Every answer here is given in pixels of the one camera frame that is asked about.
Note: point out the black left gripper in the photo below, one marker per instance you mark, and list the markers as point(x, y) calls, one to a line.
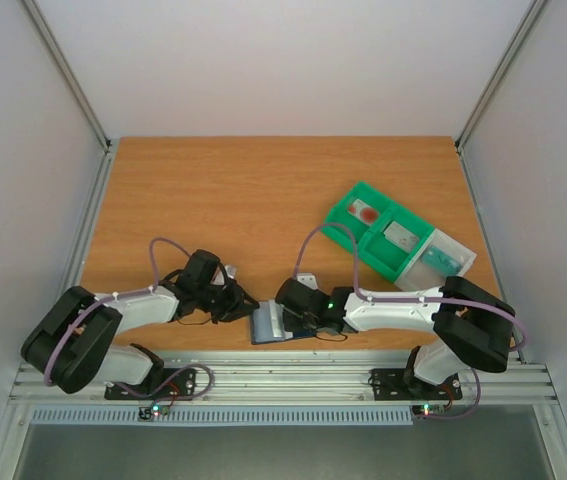
point(235, 296)

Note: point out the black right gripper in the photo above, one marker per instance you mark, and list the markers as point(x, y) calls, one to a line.
point(292, 317)

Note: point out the dark blue card holder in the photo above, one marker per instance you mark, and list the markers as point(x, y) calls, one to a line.
point(267, 327)

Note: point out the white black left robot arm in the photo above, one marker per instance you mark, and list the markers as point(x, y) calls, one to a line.
point(72, 346)

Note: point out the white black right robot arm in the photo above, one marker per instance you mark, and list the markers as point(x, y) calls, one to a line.
point(473, 327)

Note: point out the white card with red circles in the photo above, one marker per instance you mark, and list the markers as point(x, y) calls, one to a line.
point(363, 212)

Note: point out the grey white card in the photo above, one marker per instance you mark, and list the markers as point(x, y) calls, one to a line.
point(401, 237)

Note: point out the teal card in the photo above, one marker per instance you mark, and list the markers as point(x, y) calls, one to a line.
point(442, 262)

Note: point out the green plastic bin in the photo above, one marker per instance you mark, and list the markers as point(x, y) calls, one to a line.
point(338, 214)

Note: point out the white translucent plastic bin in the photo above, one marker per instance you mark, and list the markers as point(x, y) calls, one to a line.
point(415, 275)

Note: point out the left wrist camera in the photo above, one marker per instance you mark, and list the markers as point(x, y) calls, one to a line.
point(231, 271)

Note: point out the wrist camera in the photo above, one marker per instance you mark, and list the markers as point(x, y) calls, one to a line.
point(231, 271)
point(308, 280)

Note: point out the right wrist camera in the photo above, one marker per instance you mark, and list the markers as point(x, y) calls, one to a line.
point(308, 280)

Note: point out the aluminium frame rail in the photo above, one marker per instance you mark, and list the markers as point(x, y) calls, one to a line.
point(339, 377)

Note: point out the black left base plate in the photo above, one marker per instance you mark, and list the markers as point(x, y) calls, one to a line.
point(170, 382)

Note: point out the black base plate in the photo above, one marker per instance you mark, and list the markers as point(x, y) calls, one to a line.
point(170, 382)
point(389, 384)

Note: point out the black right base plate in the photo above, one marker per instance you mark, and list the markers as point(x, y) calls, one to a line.
point(389, 384)

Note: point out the grey slotted cable duct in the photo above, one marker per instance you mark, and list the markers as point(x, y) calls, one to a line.
point(231, 416)

